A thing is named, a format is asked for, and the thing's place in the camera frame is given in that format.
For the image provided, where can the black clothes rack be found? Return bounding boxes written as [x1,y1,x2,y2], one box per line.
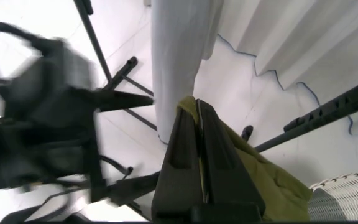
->
[72,0,358,154]

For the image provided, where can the black cable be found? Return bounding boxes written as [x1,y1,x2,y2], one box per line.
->
[0,20,46,86]
[0,154,135,223]

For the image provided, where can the green garment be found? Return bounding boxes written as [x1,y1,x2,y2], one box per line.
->
[175,95,314,222]

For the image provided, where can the white laundry basket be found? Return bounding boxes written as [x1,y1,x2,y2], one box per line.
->
[307,172,358,222]

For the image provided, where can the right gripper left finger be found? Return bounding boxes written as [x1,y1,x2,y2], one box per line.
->
[150,105,205,223]

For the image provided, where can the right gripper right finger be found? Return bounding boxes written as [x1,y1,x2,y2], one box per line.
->
[196,99,267,223]

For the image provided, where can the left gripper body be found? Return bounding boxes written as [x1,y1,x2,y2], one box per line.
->
[0,107,106,203]

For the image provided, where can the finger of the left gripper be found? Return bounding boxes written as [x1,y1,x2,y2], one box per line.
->
[94,88,155,113]
[103,170,162,207]

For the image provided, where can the pale grey shorts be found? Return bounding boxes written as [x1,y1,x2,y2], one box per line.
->
[150,0,226,146]

